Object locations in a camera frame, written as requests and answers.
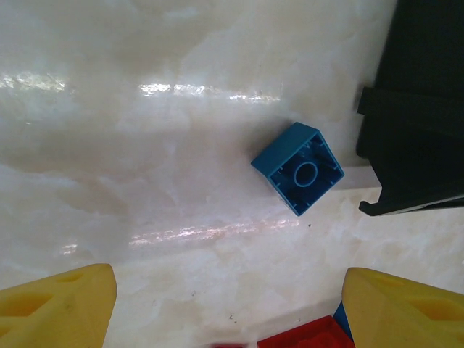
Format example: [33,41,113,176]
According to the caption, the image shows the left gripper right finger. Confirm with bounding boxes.
[342,266,464,348]

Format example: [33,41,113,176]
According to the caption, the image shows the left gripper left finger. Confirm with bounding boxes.
[0,263,117,348]

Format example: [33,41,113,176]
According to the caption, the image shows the blue lego brick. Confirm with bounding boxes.
[250,121,345,218]
[331,300,355,344]

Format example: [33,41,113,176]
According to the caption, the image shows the black plastic bin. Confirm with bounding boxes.
[355,0,464,218]

